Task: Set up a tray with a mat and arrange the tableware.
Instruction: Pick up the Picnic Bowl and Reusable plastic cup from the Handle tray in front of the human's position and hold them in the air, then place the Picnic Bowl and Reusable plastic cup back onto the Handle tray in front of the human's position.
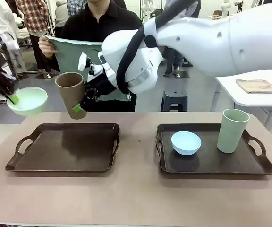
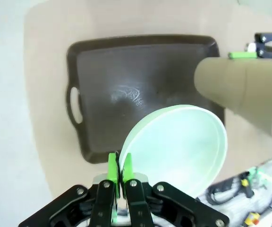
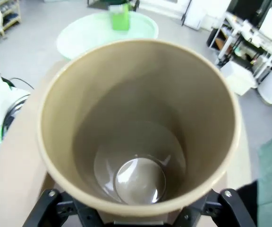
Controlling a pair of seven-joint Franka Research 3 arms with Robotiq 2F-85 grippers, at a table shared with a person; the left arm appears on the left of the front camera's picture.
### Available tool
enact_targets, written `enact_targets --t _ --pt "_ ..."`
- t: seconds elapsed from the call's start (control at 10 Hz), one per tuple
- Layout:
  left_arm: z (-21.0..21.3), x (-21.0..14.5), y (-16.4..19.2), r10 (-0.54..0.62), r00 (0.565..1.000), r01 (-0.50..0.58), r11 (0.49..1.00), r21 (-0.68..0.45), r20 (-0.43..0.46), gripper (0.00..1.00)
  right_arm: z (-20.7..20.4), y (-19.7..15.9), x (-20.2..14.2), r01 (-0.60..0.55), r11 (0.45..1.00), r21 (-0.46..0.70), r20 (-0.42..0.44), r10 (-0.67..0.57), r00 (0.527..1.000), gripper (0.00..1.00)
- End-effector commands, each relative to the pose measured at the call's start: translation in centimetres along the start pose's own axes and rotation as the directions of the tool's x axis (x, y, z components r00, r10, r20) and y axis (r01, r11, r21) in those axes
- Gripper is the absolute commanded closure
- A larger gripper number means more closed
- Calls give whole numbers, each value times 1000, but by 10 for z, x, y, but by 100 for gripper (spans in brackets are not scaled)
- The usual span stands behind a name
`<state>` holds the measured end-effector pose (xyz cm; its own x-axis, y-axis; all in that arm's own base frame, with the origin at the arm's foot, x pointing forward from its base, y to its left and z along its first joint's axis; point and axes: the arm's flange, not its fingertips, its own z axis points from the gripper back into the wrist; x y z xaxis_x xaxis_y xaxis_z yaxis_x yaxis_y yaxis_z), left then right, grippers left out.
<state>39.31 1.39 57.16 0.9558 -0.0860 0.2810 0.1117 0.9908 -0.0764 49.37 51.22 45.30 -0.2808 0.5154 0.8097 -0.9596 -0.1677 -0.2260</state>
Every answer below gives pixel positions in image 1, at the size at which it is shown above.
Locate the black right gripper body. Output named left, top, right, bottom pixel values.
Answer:
left=85, top=77, right=117, bottom=97

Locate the brown tall cup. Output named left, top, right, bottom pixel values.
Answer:
left=55, top=72, right=89, bottom=120

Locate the pale green bowl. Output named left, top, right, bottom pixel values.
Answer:
left=7, top=87, right=49, bottom=117

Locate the green cloth mat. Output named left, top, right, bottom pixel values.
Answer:
left=43, top=35, right=132, bottom=101

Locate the light blue bowl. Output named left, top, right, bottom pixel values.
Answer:
left=171, top=131, right=202, bottom=156

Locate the pale green tall cup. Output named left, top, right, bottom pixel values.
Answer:
left=217, top=108, right=250, bottom=154

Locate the beige brown cloth mat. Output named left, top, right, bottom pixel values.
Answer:
left=235, top=79, right=272, bottom=95

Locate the person's right hand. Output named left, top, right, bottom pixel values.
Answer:
left=38, top=35, right=59, bottom=59

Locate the person in black shirt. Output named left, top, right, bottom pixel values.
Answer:
left=39, top=0, right=144, bottom=112

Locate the bystander in red plaid shirt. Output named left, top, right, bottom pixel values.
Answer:
left=17, top=0, right=53, bottom=74

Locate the bystander in dark trousers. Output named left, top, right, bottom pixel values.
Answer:
left=163, top=46, right=195, bottom=78

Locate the gray plastic stool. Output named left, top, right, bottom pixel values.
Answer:
left=161, top=89, right=188, bottom=112

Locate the bystander in blue plaid shirt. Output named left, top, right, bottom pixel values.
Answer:
left=66, top=0, right=88, bottom=17

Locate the white side table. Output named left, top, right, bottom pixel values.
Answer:
left=215, top=70, right=272, bottom=131

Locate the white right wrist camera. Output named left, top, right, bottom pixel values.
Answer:
left=77, top=52, right=89, bottom=71

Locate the dark brown handled tray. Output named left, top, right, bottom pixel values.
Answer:
left=5, top=122, right=120, bottom=173
left=155, top=122, right=272, bottom=175

